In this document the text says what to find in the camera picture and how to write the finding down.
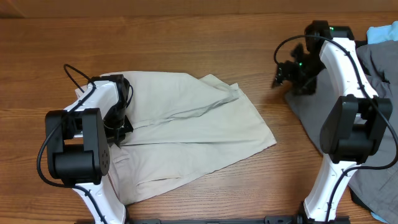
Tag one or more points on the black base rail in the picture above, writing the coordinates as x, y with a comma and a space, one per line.
217, 221

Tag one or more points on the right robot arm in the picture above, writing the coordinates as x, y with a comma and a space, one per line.
354, 128

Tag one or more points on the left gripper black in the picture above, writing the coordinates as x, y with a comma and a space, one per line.
119, 135

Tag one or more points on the black garment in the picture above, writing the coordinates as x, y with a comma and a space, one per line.
360, 43

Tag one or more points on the beige shorts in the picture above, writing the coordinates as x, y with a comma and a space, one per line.
184, 128

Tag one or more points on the grey shorts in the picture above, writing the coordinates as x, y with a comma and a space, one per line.
377, 189

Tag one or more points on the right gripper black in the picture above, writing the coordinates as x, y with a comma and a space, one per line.
285, 74

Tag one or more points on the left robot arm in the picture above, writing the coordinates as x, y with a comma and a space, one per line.
77, 144

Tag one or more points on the light blue garment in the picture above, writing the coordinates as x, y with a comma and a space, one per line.
376, 35

